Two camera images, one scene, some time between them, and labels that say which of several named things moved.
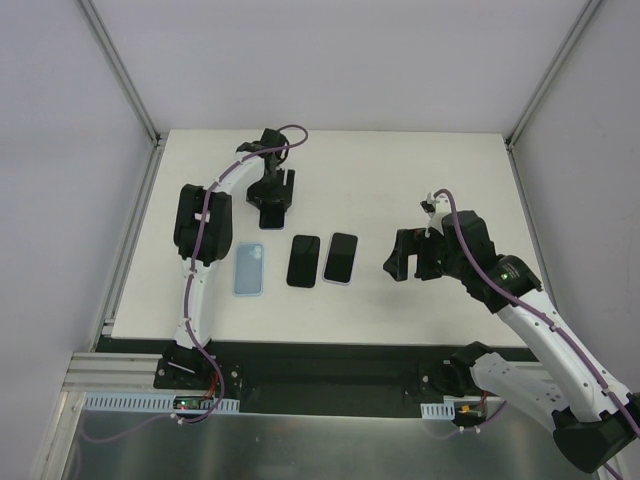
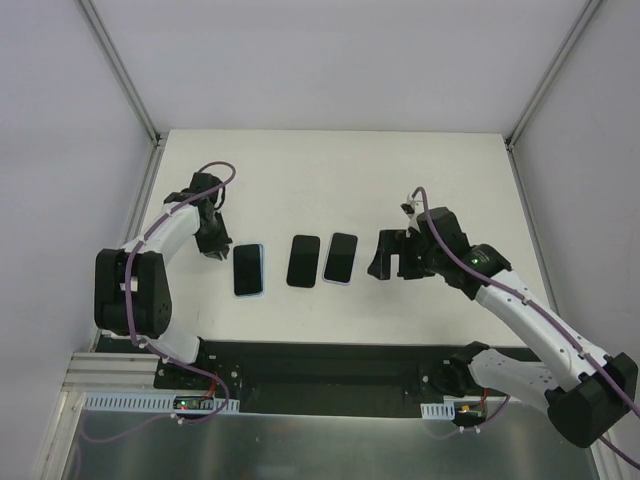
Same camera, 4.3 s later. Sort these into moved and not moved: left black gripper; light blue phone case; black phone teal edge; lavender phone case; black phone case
Moved: left black gripper
Not moved: light blue phone case; lavender phone case; black phone teal edge; black phone case
